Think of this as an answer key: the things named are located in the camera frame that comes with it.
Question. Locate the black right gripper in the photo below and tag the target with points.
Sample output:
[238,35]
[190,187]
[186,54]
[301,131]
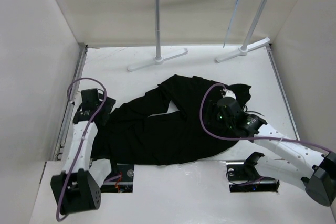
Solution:
[212,107]

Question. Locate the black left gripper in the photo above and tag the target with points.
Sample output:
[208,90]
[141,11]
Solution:
[108,105]

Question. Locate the black trousers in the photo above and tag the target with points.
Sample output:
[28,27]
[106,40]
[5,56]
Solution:
[163,126]

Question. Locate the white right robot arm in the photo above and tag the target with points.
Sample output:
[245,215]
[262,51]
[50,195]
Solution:
[302,165]

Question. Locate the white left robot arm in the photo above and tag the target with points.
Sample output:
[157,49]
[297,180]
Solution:
[77,187]

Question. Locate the translucent blue clothes hanger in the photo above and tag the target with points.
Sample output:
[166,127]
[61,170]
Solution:
[230,24]

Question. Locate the white clothes rack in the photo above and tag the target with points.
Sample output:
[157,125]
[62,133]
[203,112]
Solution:
[178,24]

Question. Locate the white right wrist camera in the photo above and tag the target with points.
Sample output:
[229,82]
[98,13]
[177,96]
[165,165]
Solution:
[228,93]

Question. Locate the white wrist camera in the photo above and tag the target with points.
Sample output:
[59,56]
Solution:
[77,99]
[228,93]

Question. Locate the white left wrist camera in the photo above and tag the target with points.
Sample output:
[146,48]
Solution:
[77,99]

